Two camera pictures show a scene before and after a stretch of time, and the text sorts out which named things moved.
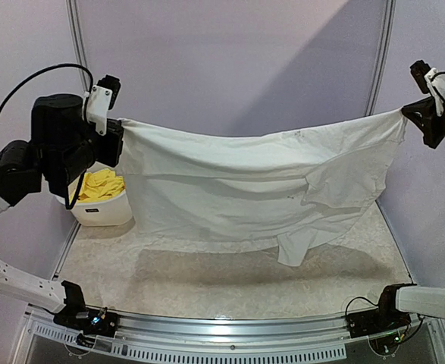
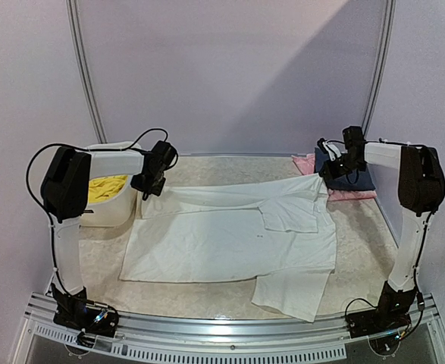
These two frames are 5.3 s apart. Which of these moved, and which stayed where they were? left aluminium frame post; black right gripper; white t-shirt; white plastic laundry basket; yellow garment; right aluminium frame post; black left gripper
Moved: white t-shirt; black right gripper; black left gripper
Stayed: left aluminium frame post; white plastic laundry basket; yellow garment; right aluminium frame post
